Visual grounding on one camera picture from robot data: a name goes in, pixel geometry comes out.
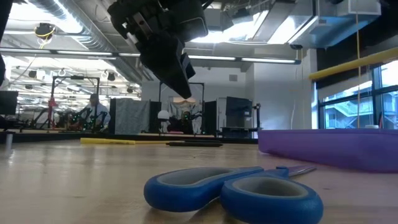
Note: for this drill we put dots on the black monitor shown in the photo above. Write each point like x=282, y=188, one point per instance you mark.
x=8, y=102

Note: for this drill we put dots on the black cabinet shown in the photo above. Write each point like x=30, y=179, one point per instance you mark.
x=238, y=110

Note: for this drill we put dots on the grey partition screen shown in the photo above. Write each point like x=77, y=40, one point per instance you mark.
x=130, y=116

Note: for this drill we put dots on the ceiling light strip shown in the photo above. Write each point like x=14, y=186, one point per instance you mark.
x=242, y=58

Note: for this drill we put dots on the tan wooden pencil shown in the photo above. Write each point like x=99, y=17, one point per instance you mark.
x=149, y=142

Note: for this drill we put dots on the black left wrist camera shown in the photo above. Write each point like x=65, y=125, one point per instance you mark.
x=192, y=18

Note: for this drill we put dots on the black table frame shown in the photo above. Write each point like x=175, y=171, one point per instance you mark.
x=46, y=137

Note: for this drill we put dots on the person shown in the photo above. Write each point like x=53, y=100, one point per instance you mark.
x=96, y=112

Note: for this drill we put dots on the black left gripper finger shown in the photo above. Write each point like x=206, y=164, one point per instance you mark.
x=188, y=67
x=166, y=59

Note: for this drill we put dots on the silver ceiling duct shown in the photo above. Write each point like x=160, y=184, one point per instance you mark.
x=93, y=34

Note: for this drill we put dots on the black rig frame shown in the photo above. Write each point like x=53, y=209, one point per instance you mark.
x=76, y=77

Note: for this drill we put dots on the purple plastic supply box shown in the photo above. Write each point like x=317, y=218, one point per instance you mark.
x=326, y=149

